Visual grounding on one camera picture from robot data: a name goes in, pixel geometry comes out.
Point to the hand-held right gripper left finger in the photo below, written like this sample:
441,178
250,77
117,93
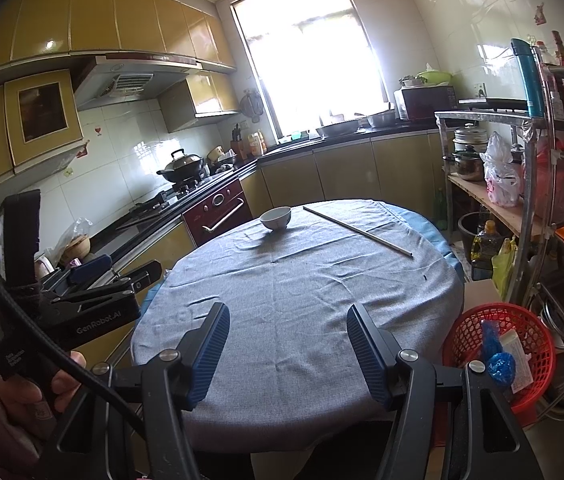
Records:
209,355

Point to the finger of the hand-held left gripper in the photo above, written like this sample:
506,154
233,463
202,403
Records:
89,267
142,275

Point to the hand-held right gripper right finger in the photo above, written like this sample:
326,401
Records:
369,355

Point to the red mesh basket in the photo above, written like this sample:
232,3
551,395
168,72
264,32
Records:
466,340

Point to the blue plastic bag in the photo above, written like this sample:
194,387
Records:
500,365

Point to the white medicine box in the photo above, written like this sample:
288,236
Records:
520,360

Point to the person's left hand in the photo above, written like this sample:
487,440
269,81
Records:
22,400

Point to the brown clay pot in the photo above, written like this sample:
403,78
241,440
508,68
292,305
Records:
76,250

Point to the black gas stove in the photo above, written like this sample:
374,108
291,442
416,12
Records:
162,200

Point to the dark red oven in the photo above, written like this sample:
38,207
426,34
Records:
222,210

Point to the black wok with lid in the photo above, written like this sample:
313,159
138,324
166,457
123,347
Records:
182,165

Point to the long white stick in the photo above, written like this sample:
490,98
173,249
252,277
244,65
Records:
356,230

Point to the cardboard box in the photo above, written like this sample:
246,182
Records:
481,292

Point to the blue table cover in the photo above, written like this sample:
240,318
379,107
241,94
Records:
426,230

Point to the white bowl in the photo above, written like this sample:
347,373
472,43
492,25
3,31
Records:
276,219

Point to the cooking oil bottle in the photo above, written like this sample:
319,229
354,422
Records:
484,252

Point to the black bucket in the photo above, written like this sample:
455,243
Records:
466,232

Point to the yellow plastic bag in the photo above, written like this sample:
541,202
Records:
504,270

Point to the glass door cabinet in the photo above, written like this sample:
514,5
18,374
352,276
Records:
42,115

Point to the knife block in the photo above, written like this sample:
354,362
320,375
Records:
237,142

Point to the yellow base cabinets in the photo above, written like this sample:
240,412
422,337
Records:
346,170

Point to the grey range hood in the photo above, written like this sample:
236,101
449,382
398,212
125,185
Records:
127,82

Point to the dark hanging utensil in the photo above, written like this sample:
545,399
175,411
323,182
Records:
251,105

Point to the steel pot with lid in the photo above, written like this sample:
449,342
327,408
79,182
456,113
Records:
467,165

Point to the white plastic bag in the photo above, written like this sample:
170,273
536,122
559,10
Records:
501,180

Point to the black pan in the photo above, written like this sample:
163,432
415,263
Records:
337,129

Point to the metal basin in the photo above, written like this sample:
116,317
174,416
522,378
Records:
380,119

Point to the stacked steel steamer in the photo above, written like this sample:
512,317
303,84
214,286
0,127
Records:
471,137

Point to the red plastic bag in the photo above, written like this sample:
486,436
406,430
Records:
546,185

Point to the metal shelf rack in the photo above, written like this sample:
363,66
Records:
529,160

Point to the dark microwave oven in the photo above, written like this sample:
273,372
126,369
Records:
426,102

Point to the bright window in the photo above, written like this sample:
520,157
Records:
307,60

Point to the green basin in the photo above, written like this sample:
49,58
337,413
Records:
434,77

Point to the teal thermos flask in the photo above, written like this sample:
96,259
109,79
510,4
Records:
526,75

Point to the yellow wall cabinets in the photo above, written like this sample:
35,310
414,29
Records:
112,20

